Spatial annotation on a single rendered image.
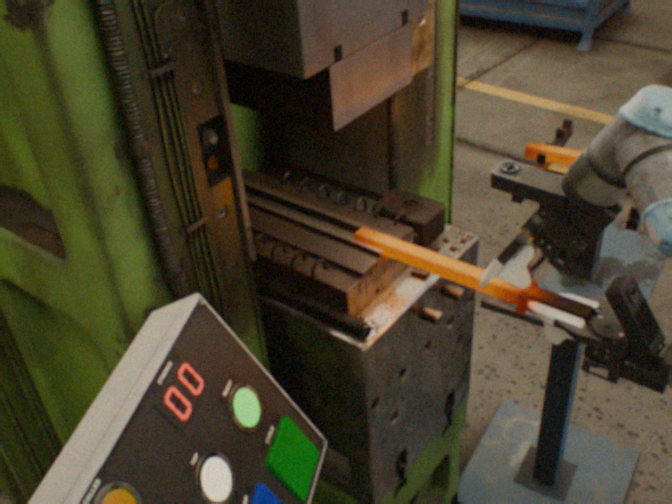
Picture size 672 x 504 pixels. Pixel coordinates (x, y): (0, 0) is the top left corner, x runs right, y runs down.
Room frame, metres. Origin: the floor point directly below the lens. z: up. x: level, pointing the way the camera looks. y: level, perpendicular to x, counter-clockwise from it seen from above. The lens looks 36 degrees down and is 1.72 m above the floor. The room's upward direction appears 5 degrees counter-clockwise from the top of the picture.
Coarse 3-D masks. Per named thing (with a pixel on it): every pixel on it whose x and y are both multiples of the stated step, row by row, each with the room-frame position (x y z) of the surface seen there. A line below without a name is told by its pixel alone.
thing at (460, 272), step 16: (368, 240) 1.01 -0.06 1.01; (384, 240) 1.00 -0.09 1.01; (400, 240) 1.00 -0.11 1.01; (400, 256) 0.97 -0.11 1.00; (416, 256) 0.95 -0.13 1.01; (432, 256) 0.94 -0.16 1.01; (432, 272) 0.93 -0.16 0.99; (448, 272) 0.91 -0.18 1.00; (464, 272) 0.89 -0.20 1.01; (480, 272) 0.89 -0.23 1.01; (480, 288) 0.87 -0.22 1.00; (496, 288) 0.85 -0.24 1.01; (512, 288) 0.84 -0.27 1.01; (528, 288) 0.83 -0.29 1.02; (528, 304) 0.82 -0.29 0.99; (544, 304) 0.80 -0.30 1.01; (560, 304) 0.79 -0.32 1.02; (576, 304) 0.79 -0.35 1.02
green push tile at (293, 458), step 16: (288, 432) 0.58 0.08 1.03; (272, 448) 0.55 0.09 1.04; (288, 448) 0.56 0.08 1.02; (304, 448) 0.58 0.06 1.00; (272, 464) 0.53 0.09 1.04; (288, 464) 0.55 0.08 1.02; (304, 464) 0.56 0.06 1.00; (288, 480) 0.53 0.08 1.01; (304, 480) 0.54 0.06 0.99; (304, 496) 0.53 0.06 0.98
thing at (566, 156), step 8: (528, 144) 1.30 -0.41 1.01; (536, 144) 1.30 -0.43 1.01; (544, 144) 1.29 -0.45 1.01; (528, 152) 1.28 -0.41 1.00; (536, 152) 1.27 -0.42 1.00; (544, 152) 1.26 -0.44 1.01; (552, 152) 1.26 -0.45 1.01; (560, 152) 1.25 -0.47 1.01; (568, 152) 1.25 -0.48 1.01; (576, 152) 1.25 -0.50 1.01; (552, 160) 1.26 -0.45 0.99; (560, 160) 1.25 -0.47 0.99; (568, 160) 1.24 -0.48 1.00
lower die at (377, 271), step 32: (288, 192) 1.22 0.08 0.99; (256, 224) 1.11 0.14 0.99; (288, 224) 1.10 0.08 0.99; (384, 224) 1.08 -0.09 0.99; (256, 256) 1.04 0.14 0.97; (288, 256) 1.02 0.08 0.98; (320, 256) 1.00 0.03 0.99; (352, 256) 0.99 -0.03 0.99; (384, 256) 0.99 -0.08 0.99; (320, 288) 0.94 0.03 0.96; (352, 288) 0.92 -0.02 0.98; (384, 288) 0.99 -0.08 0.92
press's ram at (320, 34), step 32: (224, 0) 0.95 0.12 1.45; (256, 0) 0.91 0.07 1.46; (288, 0) 0.88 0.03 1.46; (320, 0) 0.90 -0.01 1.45; (352, 0) 0.95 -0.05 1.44; (384, 0) 1.00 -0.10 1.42; (416, 0) 1.06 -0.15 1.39; (224, 32) 0.96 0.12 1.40; (256, 32) 0.92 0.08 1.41; (288, 32) 0.88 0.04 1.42; (320, 32) 0.90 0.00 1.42; (352, 32) 0.95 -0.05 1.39; (384, 32) 1.00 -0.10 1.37; (256, 64) 0.92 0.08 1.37; (288, 64) 0.88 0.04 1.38; (320, 64) 0.89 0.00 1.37
